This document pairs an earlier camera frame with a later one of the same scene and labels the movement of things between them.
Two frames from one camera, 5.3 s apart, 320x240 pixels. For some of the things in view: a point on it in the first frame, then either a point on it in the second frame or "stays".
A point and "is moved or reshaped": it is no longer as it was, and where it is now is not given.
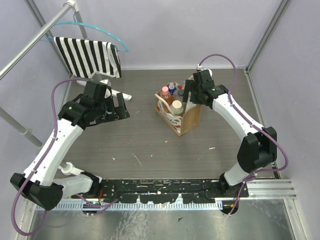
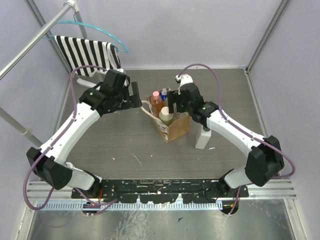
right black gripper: [190, 86] to [170, 96]
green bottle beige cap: [176, 107] is moved or reshaped
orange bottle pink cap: [166, 95] to [156, 104]
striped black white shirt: [84, 58] stays
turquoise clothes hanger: [50, 38] stays
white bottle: [180, 92] is moved or reshaped
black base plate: [196, 191] stays
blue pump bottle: [171, 88] to [163, 94]
